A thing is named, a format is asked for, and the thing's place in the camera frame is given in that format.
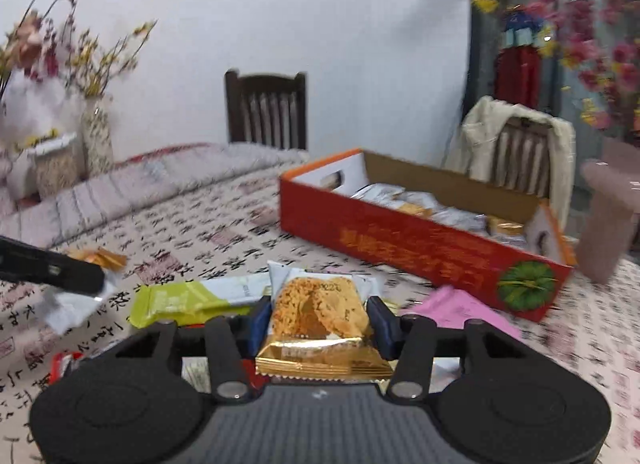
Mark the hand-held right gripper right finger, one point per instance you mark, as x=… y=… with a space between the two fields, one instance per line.
x=380 y=326

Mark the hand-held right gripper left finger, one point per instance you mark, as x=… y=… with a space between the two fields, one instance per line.
x=260 y=326

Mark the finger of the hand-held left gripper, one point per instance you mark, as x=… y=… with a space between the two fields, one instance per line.
x=50 y=266

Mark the white snack packet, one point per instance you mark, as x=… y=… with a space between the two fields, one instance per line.
x=67 y=308

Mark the gold floss cake snack packet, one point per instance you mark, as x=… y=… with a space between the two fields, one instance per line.
x=315 y=319

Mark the silver snack packet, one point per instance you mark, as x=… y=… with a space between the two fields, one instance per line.
x=279 y=274

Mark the pink snack packet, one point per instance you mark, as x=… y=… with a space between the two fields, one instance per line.
x=460 y=311

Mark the red cardboard box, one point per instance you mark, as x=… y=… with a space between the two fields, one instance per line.
x=400 y=244

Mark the pile of snack packets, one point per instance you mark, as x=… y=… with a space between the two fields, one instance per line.
x=430 y=211

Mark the orange snack packet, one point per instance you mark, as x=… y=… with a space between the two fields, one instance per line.
x=100 y=259

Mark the green snack packet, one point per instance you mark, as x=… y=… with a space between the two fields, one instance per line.
x=170 y=303

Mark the small red snack packet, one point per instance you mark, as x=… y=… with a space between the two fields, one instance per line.
x=62 y=365

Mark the clear container of cereal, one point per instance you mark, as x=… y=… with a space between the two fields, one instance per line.
x=57 y=166

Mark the folded patterned blanket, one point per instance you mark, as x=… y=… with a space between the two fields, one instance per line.
x=150 y=184

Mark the small floral vase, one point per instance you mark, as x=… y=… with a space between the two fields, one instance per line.
x=97 y=141

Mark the chair with cream jacket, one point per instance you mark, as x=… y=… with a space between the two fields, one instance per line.
x=475 y=139

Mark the dark wooden chair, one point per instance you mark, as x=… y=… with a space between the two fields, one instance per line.
x=265 y=109

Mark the thin yellow flower twigs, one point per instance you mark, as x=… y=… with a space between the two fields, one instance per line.
x=115 y=56

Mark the light wooden chair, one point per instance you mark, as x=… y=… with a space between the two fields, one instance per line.
x=522 y=159

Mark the dried pink roses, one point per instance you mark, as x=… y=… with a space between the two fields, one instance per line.
x=35 y=39

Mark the pink glass vase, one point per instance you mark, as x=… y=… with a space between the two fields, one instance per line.
x=607 y=214

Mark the red hanging garment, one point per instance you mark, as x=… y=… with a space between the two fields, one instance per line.
x=517 y=69

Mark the yellow and pink flower branches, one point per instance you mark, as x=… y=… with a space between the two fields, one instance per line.
x=585 y=44

